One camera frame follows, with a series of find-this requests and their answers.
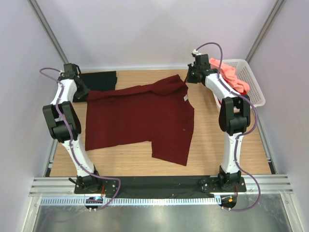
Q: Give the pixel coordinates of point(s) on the left aluminium frame post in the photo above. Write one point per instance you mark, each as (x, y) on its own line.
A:
(48, 30)

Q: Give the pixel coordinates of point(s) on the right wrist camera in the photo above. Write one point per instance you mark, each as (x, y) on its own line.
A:
(195, 53)

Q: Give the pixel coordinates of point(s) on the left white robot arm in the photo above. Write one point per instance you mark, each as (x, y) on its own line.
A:
(64, 126)

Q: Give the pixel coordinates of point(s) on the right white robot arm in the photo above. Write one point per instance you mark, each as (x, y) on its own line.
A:
(234, 117)

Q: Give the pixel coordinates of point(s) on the white plastic basket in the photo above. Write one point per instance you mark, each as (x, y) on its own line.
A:
(244, 73)

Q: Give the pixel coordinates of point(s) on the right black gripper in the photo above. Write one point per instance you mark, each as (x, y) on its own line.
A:
(189, 79)

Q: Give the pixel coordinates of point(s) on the white slotted cable duct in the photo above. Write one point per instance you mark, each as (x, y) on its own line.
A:
(97, 201)

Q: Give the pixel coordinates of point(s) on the pink t shirt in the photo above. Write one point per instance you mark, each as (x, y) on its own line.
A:
(229, 75)

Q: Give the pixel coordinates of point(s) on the aluminium front rail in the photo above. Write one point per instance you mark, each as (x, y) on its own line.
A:
(269, 184)

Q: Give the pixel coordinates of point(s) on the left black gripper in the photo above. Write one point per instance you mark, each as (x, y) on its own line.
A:
(84, 93)

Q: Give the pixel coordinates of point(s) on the right aluminium frame post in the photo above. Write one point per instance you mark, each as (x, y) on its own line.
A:
(277, 7)

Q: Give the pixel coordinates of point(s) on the aluminium frame post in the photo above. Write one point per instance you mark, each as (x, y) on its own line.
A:
(48, 30)
(277, 7)

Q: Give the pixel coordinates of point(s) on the bright red t shirt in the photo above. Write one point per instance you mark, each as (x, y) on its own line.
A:
(242, 93)

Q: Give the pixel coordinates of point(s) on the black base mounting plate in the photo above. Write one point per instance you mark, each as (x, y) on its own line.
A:
(157, 187)

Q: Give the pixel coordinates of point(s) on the dark red t shirt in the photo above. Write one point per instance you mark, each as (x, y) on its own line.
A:
(159, 113)

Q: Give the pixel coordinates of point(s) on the folded black t shirt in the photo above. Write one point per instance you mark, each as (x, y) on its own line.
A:
(96, 81)

